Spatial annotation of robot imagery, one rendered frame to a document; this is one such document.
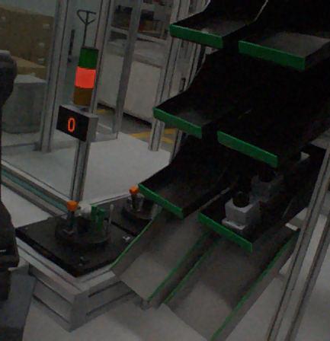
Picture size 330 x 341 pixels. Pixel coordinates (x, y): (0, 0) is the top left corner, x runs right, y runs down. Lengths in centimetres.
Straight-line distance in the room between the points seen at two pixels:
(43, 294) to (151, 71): 538
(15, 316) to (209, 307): 38
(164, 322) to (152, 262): 20
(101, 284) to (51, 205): 43
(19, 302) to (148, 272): 31
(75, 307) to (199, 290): 27
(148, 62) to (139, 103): 57
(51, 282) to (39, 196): 47
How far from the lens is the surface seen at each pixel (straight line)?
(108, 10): 134
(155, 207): 144
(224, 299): 97
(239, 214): 85
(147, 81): 638
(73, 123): 135
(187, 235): 105
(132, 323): 116
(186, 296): 100
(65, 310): 109
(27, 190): 155
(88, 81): 132
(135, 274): 105
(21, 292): 87
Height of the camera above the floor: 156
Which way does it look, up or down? 19 degrees down
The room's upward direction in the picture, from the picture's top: 12 degrees clockwise
